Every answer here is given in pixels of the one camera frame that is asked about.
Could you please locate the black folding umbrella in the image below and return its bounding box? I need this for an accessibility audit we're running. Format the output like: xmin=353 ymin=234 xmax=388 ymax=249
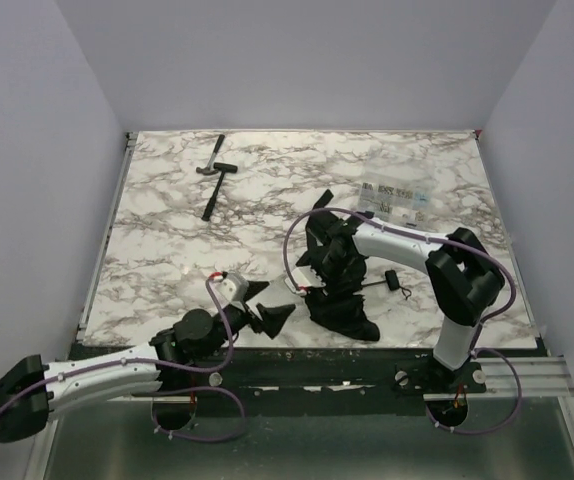
xmin=296 ymin=211 xmax=380 ymax=342

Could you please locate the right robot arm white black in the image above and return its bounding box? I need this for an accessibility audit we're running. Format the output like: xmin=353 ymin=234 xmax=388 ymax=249
xmin=298 ymin=209 xmax=505 ymax=372

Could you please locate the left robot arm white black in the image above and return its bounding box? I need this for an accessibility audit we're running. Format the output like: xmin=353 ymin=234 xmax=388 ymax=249
xmin=0 ymin=272 xmax=298 ymax=444

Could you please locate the black claw hammer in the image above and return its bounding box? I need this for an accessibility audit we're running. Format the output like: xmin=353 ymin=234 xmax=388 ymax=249
xmin=195 ymin=133 xmax=239 ymax=221

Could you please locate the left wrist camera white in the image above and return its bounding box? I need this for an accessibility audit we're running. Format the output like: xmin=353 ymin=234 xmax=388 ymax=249
xmin=217 ymin=272 xmax=249 ymax=303

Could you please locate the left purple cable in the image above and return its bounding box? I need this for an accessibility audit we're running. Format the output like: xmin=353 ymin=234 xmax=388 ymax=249
xmin=0 ymin=272 xmax=248 ymax=442

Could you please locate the purple cable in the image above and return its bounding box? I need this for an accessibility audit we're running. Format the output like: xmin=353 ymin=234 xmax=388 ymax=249
xmin=0 ymin=272 xmax=248 ymax=442
xmin=284 ymin=208 xmax=527 ymax=436

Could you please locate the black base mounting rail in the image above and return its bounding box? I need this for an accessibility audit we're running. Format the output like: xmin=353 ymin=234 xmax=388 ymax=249
xmin=69 ymin=342 xmax=493 ymax=419

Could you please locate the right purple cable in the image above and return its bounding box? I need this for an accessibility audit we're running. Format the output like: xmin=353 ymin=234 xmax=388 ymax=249
xmin=284 ymin=208 xmax=527 ymax=436

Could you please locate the aluminium frame rail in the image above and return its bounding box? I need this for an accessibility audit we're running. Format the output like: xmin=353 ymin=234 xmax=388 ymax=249
xmin=26 ymin=349 xmax=574 ymax=479

